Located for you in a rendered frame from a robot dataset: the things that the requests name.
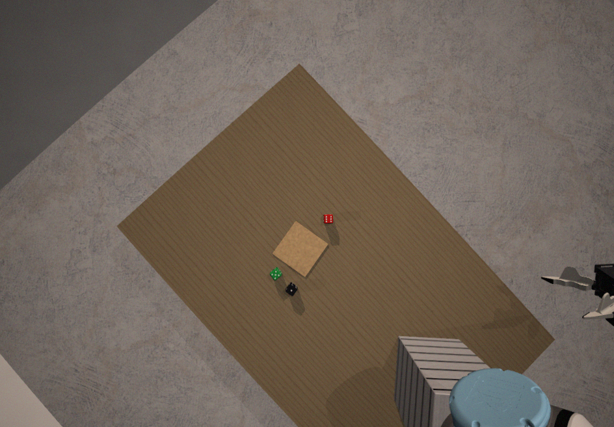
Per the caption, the black die with white pips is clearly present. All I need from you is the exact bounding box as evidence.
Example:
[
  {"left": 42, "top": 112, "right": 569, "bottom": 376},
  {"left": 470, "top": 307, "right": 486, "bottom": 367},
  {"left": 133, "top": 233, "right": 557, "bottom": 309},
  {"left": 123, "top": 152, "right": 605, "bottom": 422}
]
[{"left": 286, "top": 282, "right": 297, "bottom": 296}]

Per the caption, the green die with white pips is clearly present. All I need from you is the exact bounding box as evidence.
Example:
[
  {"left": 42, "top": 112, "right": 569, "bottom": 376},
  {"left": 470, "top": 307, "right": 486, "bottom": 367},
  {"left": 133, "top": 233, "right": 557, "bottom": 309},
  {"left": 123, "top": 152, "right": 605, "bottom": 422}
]
[{"left": 270, "top": 267, "right": 282, "bottom": 281}]

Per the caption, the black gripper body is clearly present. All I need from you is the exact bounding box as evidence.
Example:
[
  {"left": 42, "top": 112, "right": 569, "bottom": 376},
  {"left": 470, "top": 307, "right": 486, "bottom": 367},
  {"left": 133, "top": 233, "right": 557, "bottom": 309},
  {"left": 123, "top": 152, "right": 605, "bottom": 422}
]
[{"left": 594, "top": 264, "right": 614, "bottom": 298}]

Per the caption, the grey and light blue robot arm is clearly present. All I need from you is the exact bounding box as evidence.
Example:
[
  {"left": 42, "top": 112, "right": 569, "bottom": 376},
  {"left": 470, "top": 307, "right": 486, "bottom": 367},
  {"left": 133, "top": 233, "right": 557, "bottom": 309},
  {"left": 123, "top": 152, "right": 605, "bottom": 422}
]
[{"left": 441, "top": 368, "right": 593, "bottom": 427}]

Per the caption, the tan cork mat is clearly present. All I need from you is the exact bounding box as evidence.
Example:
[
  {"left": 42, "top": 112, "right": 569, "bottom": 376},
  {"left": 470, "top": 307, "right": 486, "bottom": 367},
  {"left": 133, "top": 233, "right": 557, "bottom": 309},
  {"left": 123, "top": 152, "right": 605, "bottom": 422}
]
[{"left": 273, "top": 221, "right": 328, "bottom": 277}]

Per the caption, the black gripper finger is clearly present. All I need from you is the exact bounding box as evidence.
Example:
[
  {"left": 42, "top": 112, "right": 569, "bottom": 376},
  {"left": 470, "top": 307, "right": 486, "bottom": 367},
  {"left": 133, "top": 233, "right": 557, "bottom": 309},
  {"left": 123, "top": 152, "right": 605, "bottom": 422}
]
[
  {"left": 582, "top": 293, "right": 614, "bottom": 320},
  {"left": 541, "top": 266, "right": 597, "bottom": 291}
]

